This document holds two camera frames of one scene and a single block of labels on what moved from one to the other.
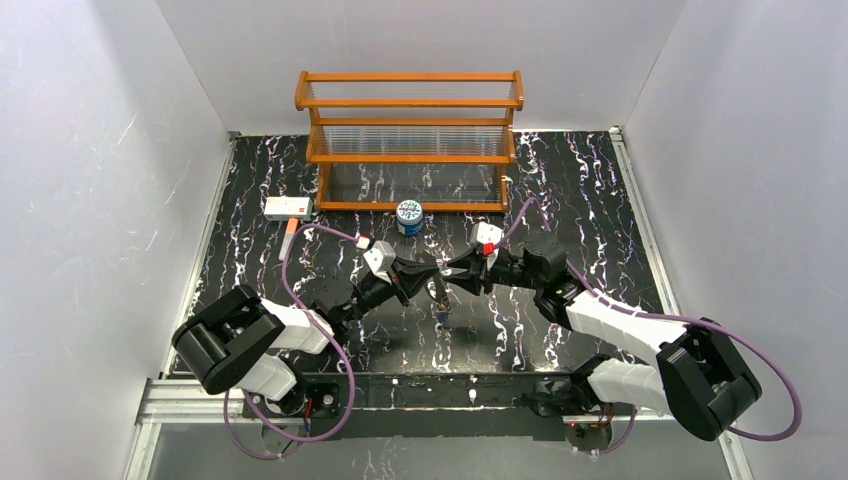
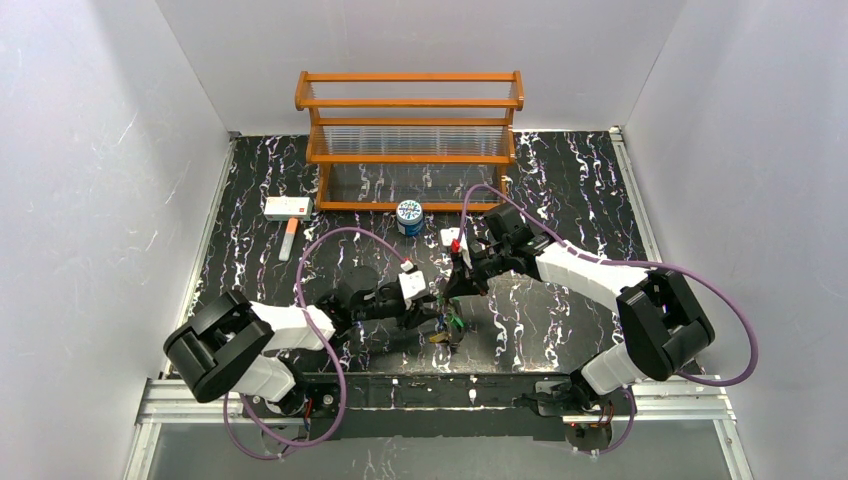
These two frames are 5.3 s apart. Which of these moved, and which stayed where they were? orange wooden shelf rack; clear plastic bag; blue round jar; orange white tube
Moved: clear plastic bag
Stayed: blue round jar; orange wooden shelf rack; orange white tube
